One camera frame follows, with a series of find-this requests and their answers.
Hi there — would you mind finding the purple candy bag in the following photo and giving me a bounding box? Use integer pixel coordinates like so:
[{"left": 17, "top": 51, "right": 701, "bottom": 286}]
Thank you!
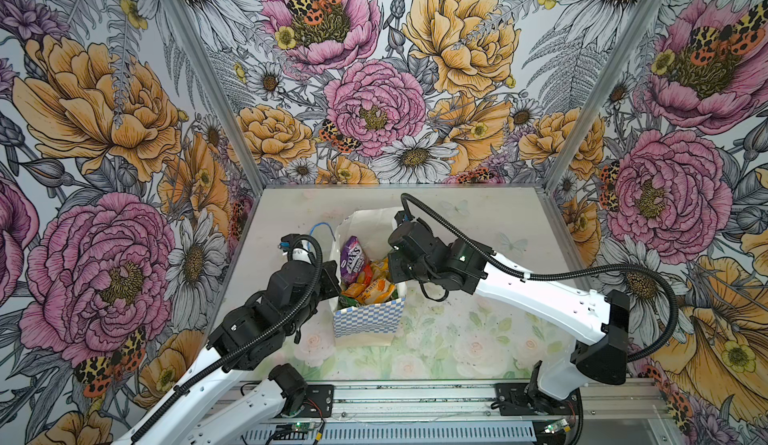
[{"left": 340, "top": 236, "right": 369, "bottom": 285}]

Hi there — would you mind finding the orange biscuit packet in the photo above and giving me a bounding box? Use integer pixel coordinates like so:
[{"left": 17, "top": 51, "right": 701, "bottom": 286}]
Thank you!
[{"left": 356, "top": 279, "right": 397, "bottom": 305}]

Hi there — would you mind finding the checkered paper bag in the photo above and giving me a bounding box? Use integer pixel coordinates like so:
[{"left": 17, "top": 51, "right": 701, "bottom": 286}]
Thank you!
[{"left": 327, "top": 207, "right": 407, "bottom": 349}]

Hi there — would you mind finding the yellow mango candy bag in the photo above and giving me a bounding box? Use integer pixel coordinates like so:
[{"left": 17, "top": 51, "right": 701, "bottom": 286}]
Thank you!
[{"left": 371, "top": 257, "right": 391, "bottom": 281}]

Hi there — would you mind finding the green rainbow snack bag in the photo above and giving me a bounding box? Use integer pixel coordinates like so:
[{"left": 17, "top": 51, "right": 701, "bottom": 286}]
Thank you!
[{"left": 337, "top": 295, "right": 360, "bottom": 310}]

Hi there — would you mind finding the small orange snack packet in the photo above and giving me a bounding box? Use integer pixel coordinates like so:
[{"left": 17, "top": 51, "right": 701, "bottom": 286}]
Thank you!
[{"left": 342, "top": 283, "right": 368, "bottom": 299}]

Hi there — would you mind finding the small red orange packet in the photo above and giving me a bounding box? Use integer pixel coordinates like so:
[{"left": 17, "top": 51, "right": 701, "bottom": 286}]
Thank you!
[{"left": 356, "top": 263, "right": 374, "bottom": 287}]

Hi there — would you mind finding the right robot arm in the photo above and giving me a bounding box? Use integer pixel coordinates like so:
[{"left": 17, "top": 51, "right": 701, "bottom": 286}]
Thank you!
[{"left": 388, "top": 211, "right": 629, "bottom": 413}]

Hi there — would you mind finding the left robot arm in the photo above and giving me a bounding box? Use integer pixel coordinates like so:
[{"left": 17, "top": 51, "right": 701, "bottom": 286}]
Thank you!
[{"left": 117, "top": 234, "right": 340, "bottom": 444}]

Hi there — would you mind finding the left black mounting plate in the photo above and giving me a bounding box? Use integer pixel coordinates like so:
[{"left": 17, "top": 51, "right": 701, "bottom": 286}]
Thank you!
[{"left": 281, "top": 384, "right": 335, "bottom": 419}]

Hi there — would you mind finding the black mounting plate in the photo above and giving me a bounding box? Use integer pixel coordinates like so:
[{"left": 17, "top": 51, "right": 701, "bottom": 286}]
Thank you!
[
  {"left": 490, "top": 382, "right": 581, "bottom": 417},
  {"left": 281, "top": 384, "right": 335, "bottom": 419}
]

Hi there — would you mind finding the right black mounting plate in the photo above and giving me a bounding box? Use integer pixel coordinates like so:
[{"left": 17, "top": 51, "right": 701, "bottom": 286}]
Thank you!
[{"left": 490, "top": 382, "right": 581, "bottom": 417}]

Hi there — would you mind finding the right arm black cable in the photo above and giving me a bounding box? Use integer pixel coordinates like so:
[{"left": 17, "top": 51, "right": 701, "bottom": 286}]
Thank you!
[{"left": 399, "top": 192, "right": 680, "bottom": 363}]

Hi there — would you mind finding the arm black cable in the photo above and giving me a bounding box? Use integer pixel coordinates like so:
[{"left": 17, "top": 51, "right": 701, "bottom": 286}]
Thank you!
[
  {"left": 399, "top": 192, "right": 680, "bottom": 363},
  {"left": 128, "top": 233, "right": 325, "bottom": 445}
]

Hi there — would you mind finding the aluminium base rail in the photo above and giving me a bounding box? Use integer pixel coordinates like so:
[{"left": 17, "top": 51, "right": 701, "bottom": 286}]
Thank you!
[{"left": 212, "top": 379, "right": 684, "bottom": 444}]

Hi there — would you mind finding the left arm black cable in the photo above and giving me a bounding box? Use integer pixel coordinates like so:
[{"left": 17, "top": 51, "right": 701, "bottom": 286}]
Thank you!
[{"left": 128, "top": 233, "right": 325, "bottom": 445}]

